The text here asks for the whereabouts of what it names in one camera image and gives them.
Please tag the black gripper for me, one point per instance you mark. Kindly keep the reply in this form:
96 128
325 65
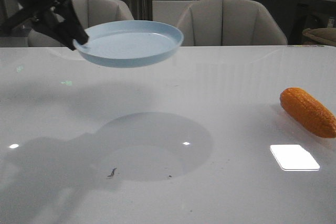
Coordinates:
56 19

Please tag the light blue round plate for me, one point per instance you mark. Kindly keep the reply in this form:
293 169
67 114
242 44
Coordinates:
130 43

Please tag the orange toy corn cob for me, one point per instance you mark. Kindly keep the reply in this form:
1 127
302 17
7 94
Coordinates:
308 111

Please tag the left beige upholstered chair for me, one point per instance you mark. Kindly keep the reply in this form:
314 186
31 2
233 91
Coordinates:
90 13

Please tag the beige upholstered chair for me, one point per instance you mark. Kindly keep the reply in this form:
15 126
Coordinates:
229 23
90 13

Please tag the right beige upholstered chair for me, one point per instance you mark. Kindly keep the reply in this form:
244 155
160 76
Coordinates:
229 23

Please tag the small debris scrap on table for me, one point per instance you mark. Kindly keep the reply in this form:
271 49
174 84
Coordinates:
112 173

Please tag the dark side table at right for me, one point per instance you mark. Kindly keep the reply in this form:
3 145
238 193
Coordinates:
313 14

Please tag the brown cushion at right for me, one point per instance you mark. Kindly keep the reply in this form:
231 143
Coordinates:
319 36

